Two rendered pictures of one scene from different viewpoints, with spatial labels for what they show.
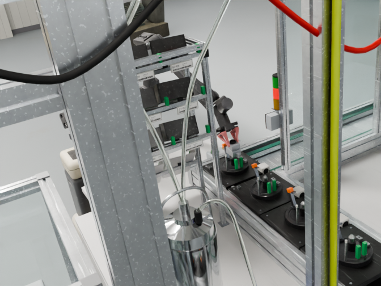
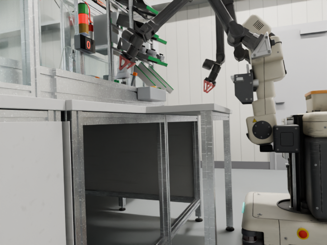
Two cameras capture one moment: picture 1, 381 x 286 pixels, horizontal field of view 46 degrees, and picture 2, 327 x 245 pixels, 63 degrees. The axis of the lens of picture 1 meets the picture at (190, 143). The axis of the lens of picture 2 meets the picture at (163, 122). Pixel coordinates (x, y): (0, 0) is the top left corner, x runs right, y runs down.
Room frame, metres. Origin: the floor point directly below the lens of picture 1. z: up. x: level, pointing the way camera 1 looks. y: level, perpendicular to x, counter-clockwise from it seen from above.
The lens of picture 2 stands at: (3.10, -1.12, 0.79)
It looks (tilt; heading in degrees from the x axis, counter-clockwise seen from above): 0 degrees down; 135
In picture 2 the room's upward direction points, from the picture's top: 2 degrees counter-clockwise
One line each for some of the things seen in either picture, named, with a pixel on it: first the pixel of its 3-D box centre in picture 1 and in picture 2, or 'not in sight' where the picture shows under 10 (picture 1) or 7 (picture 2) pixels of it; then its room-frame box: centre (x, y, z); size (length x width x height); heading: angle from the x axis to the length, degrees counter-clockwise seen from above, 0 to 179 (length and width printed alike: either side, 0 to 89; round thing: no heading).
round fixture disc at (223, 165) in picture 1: (234, 165); not in sight; (1.86, -0.19, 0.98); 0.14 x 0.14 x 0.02
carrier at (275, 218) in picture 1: (303, 209); not in sight; (1.40, -0.39, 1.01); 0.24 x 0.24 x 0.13; 24
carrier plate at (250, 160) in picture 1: (234, 169); not in sight; (1.86, -0.19, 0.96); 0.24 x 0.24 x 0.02; 24
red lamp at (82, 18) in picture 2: (278, 92); (83, 20); (1.82, -0.41, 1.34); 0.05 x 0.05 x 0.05
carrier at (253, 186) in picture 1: (265, 183); not in sight; (1.62, -0.29, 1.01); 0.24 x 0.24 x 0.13; 24
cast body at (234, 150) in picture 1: (234, 148); (121, 72); (1.85, -0.20, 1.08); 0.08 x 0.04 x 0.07; 23
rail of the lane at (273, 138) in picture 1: (263, 148); (123, 95); (2.11, -0.38, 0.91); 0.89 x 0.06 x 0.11; 114
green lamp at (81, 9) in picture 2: (278, 81); (82, 10); (1.82, -0.41, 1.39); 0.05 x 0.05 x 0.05
